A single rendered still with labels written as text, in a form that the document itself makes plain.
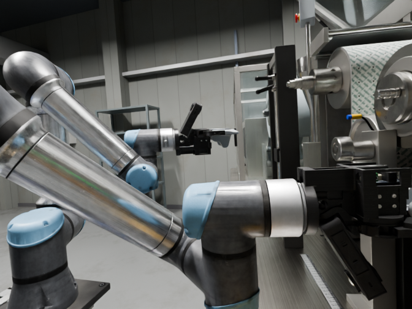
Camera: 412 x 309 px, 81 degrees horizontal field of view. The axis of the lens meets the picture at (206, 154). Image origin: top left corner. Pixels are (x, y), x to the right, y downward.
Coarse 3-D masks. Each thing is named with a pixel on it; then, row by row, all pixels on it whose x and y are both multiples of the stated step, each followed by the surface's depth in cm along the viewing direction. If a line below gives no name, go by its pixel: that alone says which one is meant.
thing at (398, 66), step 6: (402, 60) 35; (408, 60) 33; (396, 66) 36; (402, 66) 35; (408, 66) 34; (390, 72) 37; (384, 126) 39; (390, 126) 38; (396, 126) 37; (402, 126) 35; (408, 126) 34; (402, 132) 35; (408, 132) 34
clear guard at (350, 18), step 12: (324, 0) 110; (336, 0) 105; (348, 0) 101; (360, 0) 97; (372, 0) 93; (384, 0) 90; (336, 12) 112; (348, 12) 107; (360, 12) 102; (372, 12) 98; (348, 24) 113; (360, 24) 108
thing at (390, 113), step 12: (396, 72) 34; (408, 72) 33; (384, 84) 36; (396, 84) 34; (408, 84) 32; (408, 96) 32; (384, 108) 37; (396, 108) 34; (408, 108) 32; (384, 120) 37; (396, 120) 34; (408, 120) 34
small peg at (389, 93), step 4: (388, 88) 34; (392, 88) 33; (396, 88) 33; (376, 92) 34; (380, 92) 33; (384, 92) 33; (388, 92) 33; (392, 92) 33; (396, 92) 33; (376, 96) 34; (380, 96) 33; (384, 96) 33; (388, 96) 33; (392, 96) 33; (396, 96) 33
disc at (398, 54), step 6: (402, 48) 35; (408, 48) 34; (396, 54) 36; (402, 54) 35; (408, 54) 34; (390, 60) 38; (396, 60) 36; (384, 66) 39; (390, 66) 38; (384, 72) 39; (378, 78) 41; (378, 84) 41; (378, 120) 41; (378, 126) 42; (402, 138) 36; (408, 138) 35; (402, 144) 36; (408, 144) 35
